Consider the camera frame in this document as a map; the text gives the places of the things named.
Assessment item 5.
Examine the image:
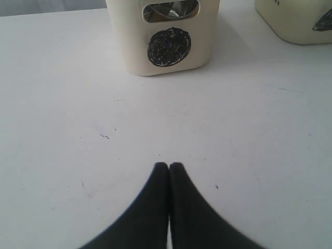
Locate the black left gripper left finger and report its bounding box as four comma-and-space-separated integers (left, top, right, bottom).
82, 162, 169, 249

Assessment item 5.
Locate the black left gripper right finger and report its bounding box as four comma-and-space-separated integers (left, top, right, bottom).
169, 162, 262, 248

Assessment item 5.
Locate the stainless steel bowl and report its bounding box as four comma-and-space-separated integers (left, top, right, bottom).
143, 1, 199, 22

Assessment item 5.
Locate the cream bin circle mark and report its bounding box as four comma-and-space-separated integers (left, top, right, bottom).
105, 0, 218, 77

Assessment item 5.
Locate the cream bin triangle mark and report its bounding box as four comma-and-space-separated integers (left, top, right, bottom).
254, 0, 331, 45

